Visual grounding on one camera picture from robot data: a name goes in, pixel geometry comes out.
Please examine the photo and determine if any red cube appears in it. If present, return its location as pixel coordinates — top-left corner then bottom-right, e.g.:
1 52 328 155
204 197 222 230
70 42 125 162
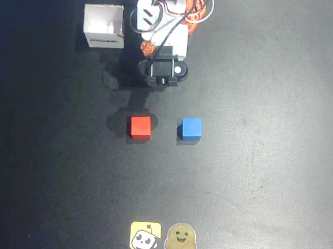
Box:
129 115 153 141

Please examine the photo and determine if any orange robot base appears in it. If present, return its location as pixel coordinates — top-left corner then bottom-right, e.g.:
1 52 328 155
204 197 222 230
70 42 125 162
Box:
183 0 207 37

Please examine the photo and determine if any white cardboard box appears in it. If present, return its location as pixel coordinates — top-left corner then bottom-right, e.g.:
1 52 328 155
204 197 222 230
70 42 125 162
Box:
82 3 127 50

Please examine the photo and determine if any blue cube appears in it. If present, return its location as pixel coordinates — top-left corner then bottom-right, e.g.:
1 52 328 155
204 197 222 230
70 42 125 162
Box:
180 117 204 142

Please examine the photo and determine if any black webcam on gripper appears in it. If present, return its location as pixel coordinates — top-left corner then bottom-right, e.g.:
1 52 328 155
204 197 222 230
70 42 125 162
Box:
136 52 191 89

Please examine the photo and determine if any yellow robot sticker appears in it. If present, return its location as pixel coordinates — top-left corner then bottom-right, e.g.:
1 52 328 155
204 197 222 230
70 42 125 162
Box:
129 220 162 249

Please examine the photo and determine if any hugging face emoji sticker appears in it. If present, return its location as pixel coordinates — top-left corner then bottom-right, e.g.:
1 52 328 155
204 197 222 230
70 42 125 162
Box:
163 222 199 249

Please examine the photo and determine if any white cable loop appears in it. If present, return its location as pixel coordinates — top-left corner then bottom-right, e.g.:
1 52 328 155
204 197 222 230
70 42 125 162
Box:
185 0 215 24

